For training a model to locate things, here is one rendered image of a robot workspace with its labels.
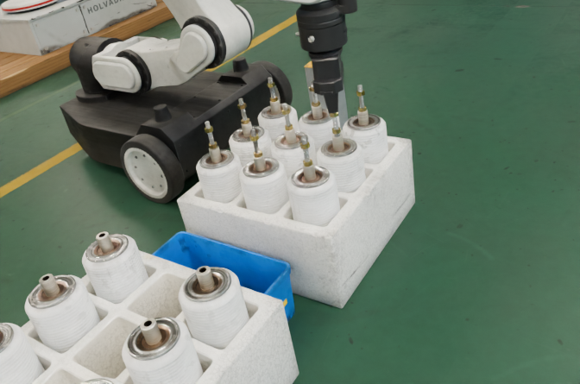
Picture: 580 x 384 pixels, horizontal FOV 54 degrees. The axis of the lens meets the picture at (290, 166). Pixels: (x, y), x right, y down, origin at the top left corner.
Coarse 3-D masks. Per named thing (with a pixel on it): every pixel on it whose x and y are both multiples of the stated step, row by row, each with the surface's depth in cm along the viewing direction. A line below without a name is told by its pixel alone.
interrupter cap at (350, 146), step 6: (324, 144) 119; (330, 144) 119; (348, 144) 118; (354, 144) 117; (324, 150) 117; (330, 150) 117; (342, 150) 117; (348, 150) 116; (354, 150) 115; (330, 156) 115; (336, 156) 114; (342, 156) 114
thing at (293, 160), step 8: (272, 144) 124; (312, 144) 123; (272, 152) 124; (280, 152) 121; (288, 152) 120; (296, 152) 120; (312, 152) 123; (280, 160) 122; (288, 160) 121; (296, 160) 121; (312, 160) 124; (288, 168) 122; (296, 168) 122; (288, 176) 123
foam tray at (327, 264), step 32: (384, 160) 124; (192, 192) 126; (384, 192) 122; (192, 224) 126; (224, 224) 119; (256, 224) 113; (288, 224) 110; (352, 224) 111; (384, 224) 125; (288, 256) 113; (320, 256) 108; (352, 256) 113; (320, 288) 113; (352, 288) 115
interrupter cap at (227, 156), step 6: (222, 150) 125; (228, 150) 124; (204, 156) 124; (210, 156) 123; (222, 156) 123; (228, 156) 122; (204, 162) 121; (210, 162) 122; (216, 162) 121; (222, 162) 120; (228, 162) 120; (210, 168) 119
